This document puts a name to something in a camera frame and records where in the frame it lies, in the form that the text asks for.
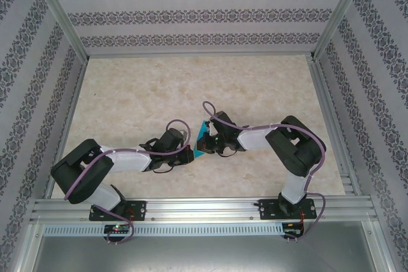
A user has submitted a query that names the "blue square paper sheet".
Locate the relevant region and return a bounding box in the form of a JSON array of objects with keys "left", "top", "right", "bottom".
[{"left": 193, "top": 120, "right": 213, "bottom": 159}]

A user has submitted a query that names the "grey metal sheet panel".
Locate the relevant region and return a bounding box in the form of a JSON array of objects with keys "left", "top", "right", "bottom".
[{"left": 30, "top": 235, "right": 388, "bottom": 272}]

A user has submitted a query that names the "aluminium mounting rail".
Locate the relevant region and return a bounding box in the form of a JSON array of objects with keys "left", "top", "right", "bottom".
[{"left": 30, "top": 196, "right": 379, "bottom": 224}]

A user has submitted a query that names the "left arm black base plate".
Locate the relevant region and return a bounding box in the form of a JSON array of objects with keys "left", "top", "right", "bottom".
[{"left": 89, "top": 200, "right": 147, "bottom": 222}]

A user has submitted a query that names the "slotted metal cable duct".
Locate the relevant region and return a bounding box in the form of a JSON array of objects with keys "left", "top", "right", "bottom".
[{"left": 43, "top": 222, "right": 307, "bottom": 237}]

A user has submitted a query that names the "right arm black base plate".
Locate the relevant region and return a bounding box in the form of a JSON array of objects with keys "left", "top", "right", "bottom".
[{"left": 258, "top": 198, "right": 319, "bottom": 221}]

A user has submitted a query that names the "aluminium frame crossbar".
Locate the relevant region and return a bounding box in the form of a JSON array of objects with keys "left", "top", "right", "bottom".
[{"left": 85, "top": 50, "right": 316, "bottom": 59}]

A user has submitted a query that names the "aluminium table side rail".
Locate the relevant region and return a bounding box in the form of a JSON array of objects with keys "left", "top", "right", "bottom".
[
  {"left": 305, "top": 56, "right": 364, "bottom": 198},
  {"left": 43, "top": 58, "right": 89, "bottom": 199}
]

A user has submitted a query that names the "short aluminium frame post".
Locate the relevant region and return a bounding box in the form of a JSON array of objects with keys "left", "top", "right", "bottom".
[
  {"left": 11, "top": 220, "right": 44, "bottom": 272},
  {"left": 363, "top": 220, "right": 401, "bottom": 272}
]

